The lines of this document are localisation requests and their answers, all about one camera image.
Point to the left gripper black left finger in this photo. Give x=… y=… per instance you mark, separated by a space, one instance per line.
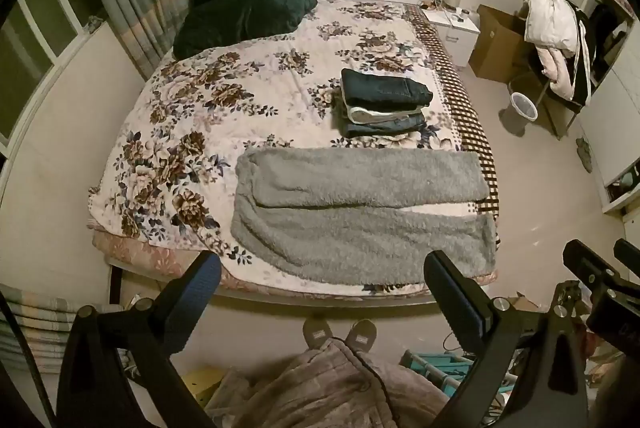
x=93 y=390

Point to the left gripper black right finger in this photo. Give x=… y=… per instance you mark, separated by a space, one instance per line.
x=551 y=389

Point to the grey fleece pants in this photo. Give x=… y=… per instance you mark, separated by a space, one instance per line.
x=350 y=216

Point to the floral bed quilt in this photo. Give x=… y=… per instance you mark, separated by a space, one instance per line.
x=170 y=180

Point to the left slipper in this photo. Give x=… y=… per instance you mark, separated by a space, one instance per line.
x=316 y=331

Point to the slipper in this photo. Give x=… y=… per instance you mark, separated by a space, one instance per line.
x=362 y=335
x=316 y=331

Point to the white wardrobe shelf unit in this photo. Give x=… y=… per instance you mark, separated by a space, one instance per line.
x=611 y=121

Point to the brown quilted robe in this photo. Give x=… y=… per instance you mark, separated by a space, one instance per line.
x=332 y=386

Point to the right slipper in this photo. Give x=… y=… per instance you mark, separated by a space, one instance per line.
x=362 y=335

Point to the white mesh waste bin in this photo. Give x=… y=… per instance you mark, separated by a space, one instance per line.
x=521 y=112

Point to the blue folded jeans bottom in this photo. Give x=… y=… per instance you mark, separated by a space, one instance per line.
x=394 y=127

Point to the clothes pile on chair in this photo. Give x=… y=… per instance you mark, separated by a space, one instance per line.
x=565 y=45

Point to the brown cardboard box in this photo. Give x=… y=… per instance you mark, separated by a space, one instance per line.
x=500 y=53

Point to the white-lined folded garment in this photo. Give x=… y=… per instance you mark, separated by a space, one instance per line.
x=363 y=116

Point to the white nightstand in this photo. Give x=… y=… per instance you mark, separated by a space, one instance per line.
x=457 y=32

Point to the dark folded pants top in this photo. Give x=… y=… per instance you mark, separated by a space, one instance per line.
x=383 y=93

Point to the dark green plush blanket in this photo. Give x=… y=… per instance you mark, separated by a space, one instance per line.
x=221 y=23

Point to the window frame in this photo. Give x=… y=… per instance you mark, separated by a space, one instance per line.
x=38 y=39

